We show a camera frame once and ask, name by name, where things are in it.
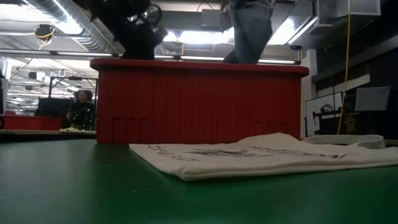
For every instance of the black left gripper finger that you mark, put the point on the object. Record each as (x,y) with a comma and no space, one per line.
(138,51)

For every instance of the light blue denim jeans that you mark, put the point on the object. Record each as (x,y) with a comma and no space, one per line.
(250,31)

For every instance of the white printed tote bag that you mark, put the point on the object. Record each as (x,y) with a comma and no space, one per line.
(264,158)

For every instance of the red plastic laundry bin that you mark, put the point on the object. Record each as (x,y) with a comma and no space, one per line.
(199,102)

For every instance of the low red plastic bin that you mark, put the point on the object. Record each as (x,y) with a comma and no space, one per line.
(31,122)

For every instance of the grey ceiling box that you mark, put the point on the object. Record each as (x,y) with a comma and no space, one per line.
(212,19)

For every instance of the person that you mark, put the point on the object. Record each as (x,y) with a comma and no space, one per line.
(81,112)

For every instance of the yellow-green cloth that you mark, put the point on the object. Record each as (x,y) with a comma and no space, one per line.
(73,129)

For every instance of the white board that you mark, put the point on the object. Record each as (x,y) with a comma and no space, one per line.
(317,105)

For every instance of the grey flat panel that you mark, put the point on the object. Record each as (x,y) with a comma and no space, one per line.
(372,99)

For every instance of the silver ceiling duct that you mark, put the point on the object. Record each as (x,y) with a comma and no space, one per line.
(93,31)

